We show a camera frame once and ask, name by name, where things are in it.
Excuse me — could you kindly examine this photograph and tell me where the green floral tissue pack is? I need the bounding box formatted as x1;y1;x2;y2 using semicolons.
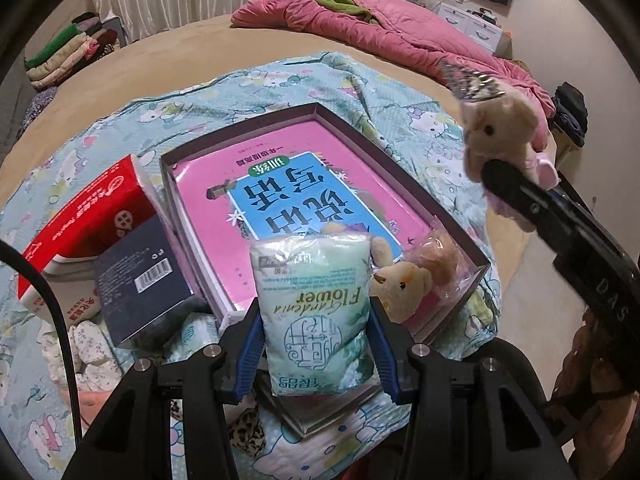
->
250;235;373;396
165;312;219;363

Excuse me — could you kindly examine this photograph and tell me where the orange sponge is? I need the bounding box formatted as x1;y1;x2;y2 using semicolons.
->
404;228;470;304

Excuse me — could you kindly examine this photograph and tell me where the beige plush bear pink ribbon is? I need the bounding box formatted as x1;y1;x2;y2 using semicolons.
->
439;58;561;233

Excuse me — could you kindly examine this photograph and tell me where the white floral scrunchie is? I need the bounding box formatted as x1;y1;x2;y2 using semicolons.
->
37;320;122;392

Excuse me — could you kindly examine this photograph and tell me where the leopard print scrunchie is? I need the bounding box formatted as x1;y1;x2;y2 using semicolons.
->
228;406;265;457

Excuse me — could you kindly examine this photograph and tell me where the beige plush bear purple bow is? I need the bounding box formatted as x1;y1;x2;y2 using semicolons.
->
321;221;434;324

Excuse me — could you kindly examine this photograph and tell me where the pink towel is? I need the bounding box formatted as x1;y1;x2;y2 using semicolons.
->
78;391;113;428

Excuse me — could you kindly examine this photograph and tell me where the person's right hand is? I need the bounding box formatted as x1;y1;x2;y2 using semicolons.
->
544;309;639;479

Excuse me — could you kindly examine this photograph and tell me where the dark clothes pile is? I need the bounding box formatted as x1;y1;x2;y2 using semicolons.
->
551;81;588;148

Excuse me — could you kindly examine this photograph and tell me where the dark blue small box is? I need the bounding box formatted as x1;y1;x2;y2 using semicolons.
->
92;214;210;351

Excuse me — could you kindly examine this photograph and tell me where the pink blue book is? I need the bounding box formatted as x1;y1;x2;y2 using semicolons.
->
167;118;432;318

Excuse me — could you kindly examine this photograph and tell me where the dark shallow box tray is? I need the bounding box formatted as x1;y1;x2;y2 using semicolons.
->
160;104;489;437

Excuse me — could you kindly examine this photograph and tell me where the hello kitty blue cloth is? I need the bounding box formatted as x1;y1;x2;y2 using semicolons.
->
0;50;504;480

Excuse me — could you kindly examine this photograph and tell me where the red white tissue box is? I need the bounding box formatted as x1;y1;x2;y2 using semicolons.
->
23;155;160;326

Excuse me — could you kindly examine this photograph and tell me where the white drawer cabinet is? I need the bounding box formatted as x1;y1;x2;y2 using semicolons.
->
435;2;512;60

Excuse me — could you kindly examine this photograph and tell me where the pink quilt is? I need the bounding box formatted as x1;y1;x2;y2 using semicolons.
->
231;0;555;152

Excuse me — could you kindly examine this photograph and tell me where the dark floral pillow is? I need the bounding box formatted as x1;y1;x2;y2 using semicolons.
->
18;87;58;136

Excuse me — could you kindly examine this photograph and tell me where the stack of folded clothes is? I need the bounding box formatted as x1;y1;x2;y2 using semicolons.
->
24;11;122;92

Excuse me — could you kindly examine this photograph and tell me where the black cable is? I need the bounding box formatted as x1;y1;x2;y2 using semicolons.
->
0;238;85;446

